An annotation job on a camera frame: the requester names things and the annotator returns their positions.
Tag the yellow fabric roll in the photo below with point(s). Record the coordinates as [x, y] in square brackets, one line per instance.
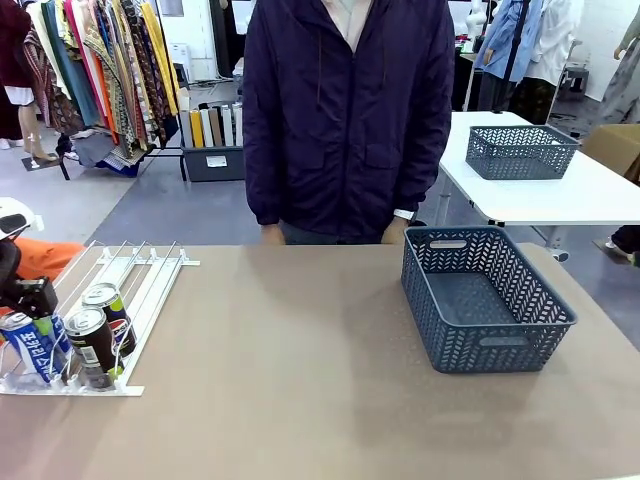
[197, 129]

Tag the orange cloth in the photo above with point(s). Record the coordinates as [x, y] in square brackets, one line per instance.
[47, 257]

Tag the cardboard box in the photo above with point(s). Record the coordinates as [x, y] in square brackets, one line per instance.
[615, 150]

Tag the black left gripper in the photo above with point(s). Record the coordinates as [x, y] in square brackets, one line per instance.
[35, 296]

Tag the white folding table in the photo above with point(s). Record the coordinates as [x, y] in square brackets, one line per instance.
[540, 195]

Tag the black Pepsi can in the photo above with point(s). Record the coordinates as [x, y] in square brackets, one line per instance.
[117, 312]
[92, 345]

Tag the light blue shirt on mannequin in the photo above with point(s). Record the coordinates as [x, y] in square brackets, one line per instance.
[505, 35]

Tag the grey storage bin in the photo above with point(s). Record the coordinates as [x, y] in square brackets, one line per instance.
[215, 162]

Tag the white fabric roll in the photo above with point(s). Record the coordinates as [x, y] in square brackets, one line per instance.
[227, 125]

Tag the grey step stool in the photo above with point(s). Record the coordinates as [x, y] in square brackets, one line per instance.
[576, 77]

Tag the person's right hand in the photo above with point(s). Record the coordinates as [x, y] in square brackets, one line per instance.
[272, 235]

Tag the brown fabric roll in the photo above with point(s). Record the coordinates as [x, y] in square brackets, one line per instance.
[215, 127]

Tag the person in navy jacket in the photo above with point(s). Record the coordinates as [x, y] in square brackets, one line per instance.
[345, 125]

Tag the blue Pocari Sweat can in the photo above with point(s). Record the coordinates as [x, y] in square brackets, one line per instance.
[30, 352]

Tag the blue-grey plastic woven basket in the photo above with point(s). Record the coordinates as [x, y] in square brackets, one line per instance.
[520, 152]
[480, 305]

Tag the white garment on mannequin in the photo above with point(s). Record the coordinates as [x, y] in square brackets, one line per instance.
[555, 40]

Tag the grey dress on mannequin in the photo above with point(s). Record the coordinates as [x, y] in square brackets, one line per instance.
[625, 85]

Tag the grey-blue trousers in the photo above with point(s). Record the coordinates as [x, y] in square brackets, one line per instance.
[330, 239]

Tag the person's left forearm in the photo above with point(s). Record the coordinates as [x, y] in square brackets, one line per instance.
[425, 170]

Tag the white bare mannequin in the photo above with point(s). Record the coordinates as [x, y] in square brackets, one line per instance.
[475, 17]

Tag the person's right forearm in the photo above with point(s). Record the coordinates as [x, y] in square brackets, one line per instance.
[262, 175]

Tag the maroon garment on mannequin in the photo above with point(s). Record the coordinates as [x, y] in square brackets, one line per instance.
[12, 45]

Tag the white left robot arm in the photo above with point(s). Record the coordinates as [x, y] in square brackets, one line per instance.
[15, 206]

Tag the clothes rack with colourful garments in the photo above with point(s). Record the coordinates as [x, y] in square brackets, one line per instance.
[115, 65]

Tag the black stand pole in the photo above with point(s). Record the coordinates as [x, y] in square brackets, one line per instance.
[512, 55]

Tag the white wristwatch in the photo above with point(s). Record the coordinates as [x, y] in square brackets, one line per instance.
[405, 214]

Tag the person's left hand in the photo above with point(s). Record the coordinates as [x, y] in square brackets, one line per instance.
[395, 232]

